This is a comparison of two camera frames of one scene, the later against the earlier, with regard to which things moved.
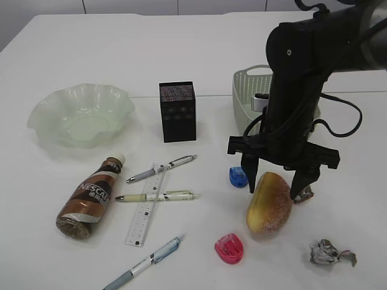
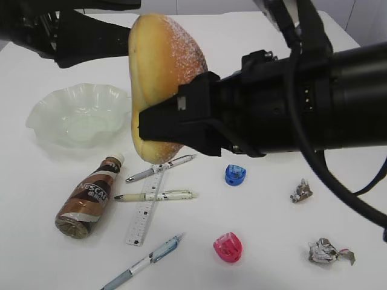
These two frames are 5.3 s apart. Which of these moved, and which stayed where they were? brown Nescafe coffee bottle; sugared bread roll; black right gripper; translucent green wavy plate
Moved: sugared bread roll; black right gripper
Stayed: translucent green wavy plate; brown Nescafe coffee bottle
